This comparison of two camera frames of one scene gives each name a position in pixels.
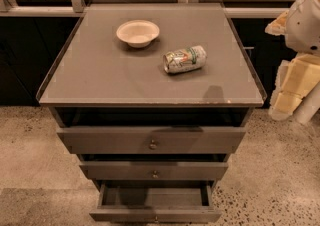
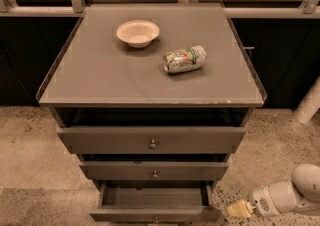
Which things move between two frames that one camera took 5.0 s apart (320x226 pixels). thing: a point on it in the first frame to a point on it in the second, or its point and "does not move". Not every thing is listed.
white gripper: (305, 25) to (261, 201)
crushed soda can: (192, 57) does not move
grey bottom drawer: (155, 201) does not move
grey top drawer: (150, 140) does not move
